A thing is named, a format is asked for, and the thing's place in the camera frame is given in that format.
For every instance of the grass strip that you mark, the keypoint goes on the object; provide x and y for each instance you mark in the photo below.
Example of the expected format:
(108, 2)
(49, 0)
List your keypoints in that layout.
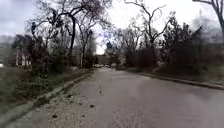
(203, 75)
(20, 85)

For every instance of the row of bare trees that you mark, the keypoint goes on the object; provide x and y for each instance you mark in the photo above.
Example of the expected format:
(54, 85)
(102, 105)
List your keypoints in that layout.
(173, 50)
(60, 50)

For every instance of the pale building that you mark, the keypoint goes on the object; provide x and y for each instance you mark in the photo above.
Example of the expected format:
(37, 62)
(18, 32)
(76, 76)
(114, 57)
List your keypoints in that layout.
(22, 59)

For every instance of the grey asphalt path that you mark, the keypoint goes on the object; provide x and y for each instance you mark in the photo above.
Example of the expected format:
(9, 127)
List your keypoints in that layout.
(133, 103)

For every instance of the stone kerb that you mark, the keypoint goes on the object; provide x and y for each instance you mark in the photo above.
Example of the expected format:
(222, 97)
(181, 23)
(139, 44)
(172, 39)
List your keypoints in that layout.
(43, 98)
(186, 81)

